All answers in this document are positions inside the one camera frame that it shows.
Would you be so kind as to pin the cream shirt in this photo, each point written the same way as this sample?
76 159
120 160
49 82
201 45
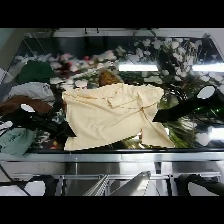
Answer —
106 116

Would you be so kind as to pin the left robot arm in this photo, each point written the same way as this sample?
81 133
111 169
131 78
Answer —
40 120

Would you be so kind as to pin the pale teal garment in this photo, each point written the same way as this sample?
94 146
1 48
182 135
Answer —
15 141

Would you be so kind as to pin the brown garment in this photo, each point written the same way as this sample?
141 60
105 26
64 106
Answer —
20 104

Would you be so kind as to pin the grey garment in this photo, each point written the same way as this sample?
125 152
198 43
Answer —
31 90

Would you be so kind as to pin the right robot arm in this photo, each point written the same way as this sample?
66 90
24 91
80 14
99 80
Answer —
186 107

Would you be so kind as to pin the dark green garment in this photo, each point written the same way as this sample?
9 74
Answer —
35 71

